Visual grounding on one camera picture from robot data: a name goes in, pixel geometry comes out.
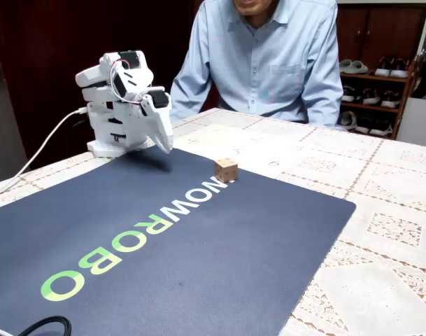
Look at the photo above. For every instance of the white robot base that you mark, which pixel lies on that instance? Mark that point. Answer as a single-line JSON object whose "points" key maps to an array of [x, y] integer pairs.
{"points": [[104, 148]]}

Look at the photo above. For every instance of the white box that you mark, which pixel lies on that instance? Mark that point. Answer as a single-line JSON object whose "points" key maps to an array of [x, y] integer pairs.
{"points": [[419, 122]]}

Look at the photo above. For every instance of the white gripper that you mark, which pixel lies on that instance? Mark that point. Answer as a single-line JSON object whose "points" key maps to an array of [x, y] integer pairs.
{"points": [[159, 117]]}

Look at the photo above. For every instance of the black orange sneaker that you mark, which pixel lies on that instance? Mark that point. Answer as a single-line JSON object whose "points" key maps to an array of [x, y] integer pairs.
{"points": [[384, 67], [399, 69]]}

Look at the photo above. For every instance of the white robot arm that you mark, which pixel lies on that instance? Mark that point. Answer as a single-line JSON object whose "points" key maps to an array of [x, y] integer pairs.
{"points": [[93, 75]]}

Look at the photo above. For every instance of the dark blue WOWROBO mat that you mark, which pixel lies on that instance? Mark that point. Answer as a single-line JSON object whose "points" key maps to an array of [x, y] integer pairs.
{"points": [[198, 262]]}

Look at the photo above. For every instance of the white lace tablecloth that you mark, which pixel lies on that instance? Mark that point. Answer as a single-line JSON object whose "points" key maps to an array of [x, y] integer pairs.
{"points": [[391, 210]]}

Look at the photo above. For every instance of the wooden shoe rack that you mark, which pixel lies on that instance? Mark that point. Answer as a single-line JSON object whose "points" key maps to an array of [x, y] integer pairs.
{"points": [[371, 77]]}

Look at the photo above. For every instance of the numbered paper sheet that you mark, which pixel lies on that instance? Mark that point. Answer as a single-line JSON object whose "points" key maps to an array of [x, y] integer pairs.
{"points": [[261, 147]]}

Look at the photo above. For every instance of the dark brown wooden cabinet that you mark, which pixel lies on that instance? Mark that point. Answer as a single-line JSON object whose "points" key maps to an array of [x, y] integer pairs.
{"points": [[391, 31]]}

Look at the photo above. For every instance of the person in light blue shirt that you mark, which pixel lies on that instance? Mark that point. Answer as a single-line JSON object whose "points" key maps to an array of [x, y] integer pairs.
{"points": [[261, 63]]}

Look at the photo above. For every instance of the green slipper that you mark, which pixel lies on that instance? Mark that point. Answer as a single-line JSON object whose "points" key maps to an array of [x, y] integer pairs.
{"points": [[345, 66], [360, 67]]}

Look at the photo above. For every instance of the small wooden cube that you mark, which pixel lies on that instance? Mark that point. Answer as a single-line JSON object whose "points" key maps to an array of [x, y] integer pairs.
{"points": [[226, 170]]}

